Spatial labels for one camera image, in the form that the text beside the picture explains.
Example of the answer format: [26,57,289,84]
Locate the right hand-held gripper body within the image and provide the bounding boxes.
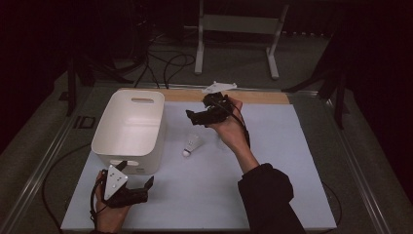
[201,81,239,126]

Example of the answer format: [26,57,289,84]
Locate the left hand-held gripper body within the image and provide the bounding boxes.
[96,164,150,210]

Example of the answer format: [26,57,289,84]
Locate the white feather shuttlecock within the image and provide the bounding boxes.
[182,134,202,158]

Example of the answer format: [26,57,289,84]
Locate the white plastic storage box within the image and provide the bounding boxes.
[91,89,167,176]

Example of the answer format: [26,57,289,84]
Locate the person's right hand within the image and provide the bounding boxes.
[207,97,251,156]

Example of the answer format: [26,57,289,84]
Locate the person's left hand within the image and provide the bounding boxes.
[94,171,131,234]

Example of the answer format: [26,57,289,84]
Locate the pale blue table mat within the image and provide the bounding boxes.
[60,100,338,232]

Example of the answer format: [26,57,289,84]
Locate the black square floor plate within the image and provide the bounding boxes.
[73,115,97,130]

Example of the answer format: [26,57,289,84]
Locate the grey metal stand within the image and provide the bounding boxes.
[194,0,290,81]

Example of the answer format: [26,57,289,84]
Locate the black stand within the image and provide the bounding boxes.
[65,58,134,117]
[282,61,350,131]

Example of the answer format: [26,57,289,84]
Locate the left hand-held gripper cable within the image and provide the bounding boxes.
[89,170,108,230]

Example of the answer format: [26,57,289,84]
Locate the hand-held gripper cable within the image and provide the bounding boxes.
[210,98,251,149]
[89,170,108,230]

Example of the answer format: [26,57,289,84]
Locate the right hand-held gripper cable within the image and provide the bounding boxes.
[210,98,251,149]

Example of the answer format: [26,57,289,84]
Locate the black floor cable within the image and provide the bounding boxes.
[163,53,197,90]
[133,48,161,90]
[41,141,93,232]
[320,179,343,232]

